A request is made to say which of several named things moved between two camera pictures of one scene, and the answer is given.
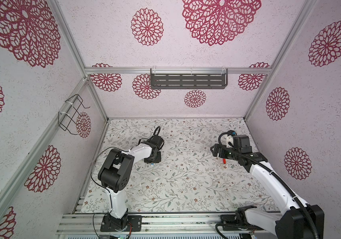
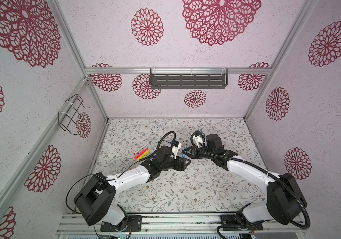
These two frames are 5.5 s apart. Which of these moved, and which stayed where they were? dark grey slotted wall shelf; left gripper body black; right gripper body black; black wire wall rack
Moved: left gripper body black; right gripper body black
Stayed: dark grey slotted wall shelf; black wire wall rack
